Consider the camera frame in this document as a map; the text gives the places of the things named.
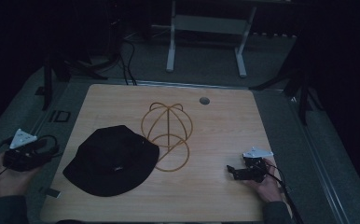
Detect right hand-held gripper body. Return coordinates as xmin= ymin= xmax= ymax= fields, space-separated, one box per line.
xmin=242 ymin=146 xmax=274 ymax=184

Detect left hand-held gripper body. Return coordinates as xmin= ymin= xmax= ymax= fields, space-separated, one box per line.
xmin=2 ymin=128 xmax=52 ymax=173

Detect black bucket hat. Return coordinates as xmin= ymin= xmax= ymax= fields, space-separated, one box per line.
xmin=62 ymin=124 xmax=160 ymax=198

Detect gold wire hat stand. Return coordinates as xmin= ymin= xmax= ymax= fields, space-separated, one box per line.
xmin=140 ymin=101 xmax=194 ymax=173

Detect person's right hand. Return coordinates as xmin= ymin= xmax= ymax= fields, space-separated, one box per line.
xmin=243 ymin=158 xmax=284 ymax=203

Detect person's left hand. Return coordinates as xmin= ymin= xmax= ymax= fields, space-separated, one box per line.
xmin=0 ymin=150 xmax=44 ymax=199

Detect black floor socket plate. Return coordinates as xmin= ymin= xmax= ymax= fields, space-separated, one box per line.
xmin=48 ymin=109 xmax=72 ymax=123

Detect small grey table edge tag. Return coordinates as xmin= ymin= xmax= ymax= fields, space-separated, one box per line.
xmin=38 ymin=186 xmax=62 ymax=200

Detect black tripod stand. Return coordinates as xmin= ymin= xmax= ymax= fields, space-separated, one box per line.
xmin=35 ymin=54 xmax=120 ymax=112
xmin=248 ymin=66 xmax=324 ymax=127

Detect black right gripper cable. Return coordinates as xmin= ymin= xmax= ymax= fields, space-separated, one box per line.
xmin=260 ymin=163 xmax=305 ymax=224

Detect black floor cables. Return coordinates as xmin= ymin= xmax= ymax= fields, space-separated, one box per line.
xmin=118 ymin=36 xmax=139 ymax=87

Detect white desk frame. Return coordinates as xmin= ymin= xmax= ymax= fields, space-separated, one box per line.
xmin=164 ymin=0 xmax=294 ymax=79

